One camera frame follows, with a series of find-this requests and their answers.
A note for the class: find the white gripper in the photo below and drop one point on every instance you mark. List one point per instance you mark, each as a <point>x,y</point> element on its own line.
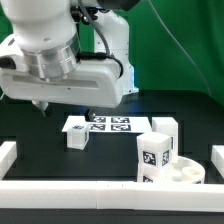
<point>92,83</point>

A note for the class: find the white round stool seat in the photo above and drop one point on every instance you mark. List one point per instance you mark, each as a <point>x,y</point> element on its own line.
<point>185,170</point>

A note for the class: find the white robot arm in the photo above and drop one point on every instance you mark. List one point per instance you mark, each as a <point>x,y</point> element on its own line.
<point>95,52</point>

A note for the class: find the paper sheet with markers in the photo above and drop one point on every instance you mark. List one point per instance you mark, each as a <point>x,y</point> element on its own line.
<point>110,124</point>

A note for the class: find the white left barrier wall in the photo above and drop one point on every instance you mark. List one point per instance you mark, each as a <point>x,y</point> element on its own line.
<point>8,155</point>

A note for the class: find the white barrier wall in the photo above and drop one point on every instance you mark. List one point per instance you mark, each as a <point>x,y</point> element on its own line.
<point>217,158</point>
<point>111,195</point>
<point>8,155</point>

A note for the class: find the white front barrier wall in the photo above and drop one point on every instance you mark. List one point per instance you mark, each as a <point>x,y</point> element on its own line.
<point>111,195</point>

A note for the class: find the white right barrier wall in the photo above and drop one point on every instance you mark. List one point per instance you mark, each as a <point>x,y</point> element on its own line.
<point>217,158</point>

